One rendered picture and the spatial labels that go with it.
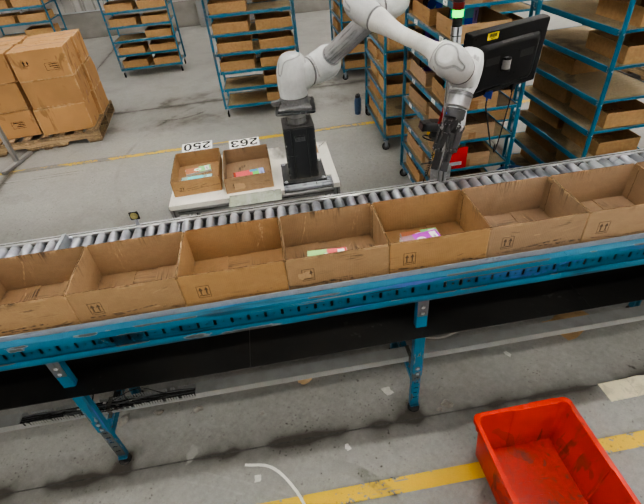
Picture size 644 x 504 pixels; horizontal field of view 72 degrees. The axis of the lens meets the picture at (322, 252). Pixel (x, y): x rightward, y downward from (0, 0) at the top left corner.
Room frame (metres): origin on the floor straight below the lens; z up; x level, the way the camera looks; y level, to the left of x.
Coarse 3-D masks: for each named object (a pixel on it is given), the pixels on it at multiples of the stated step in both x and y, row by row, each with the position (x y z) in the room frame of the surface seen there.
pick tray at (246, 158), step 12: (264, 144) 2.68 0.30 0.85; (228, 156) 2.65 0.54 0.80; (240, 156) 2.66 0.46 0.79; (252, 156) 2.67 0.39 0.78; (264, 156) 2.68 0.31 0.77; (228, 168) 2.58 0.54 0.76; (240, 168) 2.56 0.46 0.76; (252, 168) 2.54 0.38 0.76; (264, 168) 2.53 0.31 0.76; (228, 180) 2.28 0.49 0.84; (240, 180) 2.28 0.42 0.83; (252, 180) 2.29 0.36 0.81; (264, 180) 2.30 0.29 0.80; (228, 192) 2.27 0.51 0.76
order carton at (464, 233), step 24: (456, 192) 1.60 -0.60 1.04; (384, 216) 1.57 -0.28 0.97; (408, 216) 1.58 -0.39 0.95; (432, 216) 1.59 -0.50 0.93; (456, 216) 1.60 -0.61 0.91; (480, 216) 1.40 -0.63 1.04; (432, 240) 1.29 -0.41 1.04; (456, 240) 1.30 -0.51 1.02; (480, 240) 1.31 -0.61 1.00; (408, 264) 1.28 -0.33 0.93; (432, 264) 1.29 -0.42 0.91
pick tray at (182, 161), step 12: (180, 156) 2.67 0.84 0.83; (192, 156) 2.68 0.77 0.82; (204, 156) 2.69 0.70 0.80; (216, 156) 2.70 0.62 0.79; (180, 168) 2.65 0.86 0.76; (216, 168) 2.59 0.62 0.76; (180, 180) 2.48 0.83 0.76; (192, 180) 2.31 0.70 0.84; (204, 180) 2.32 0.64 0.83; (216, 180) 2.32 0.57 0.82; (180, 192) 2.30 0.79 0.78; (192, 192) 2.31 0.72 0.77; (204, 192) 2.31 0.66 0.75
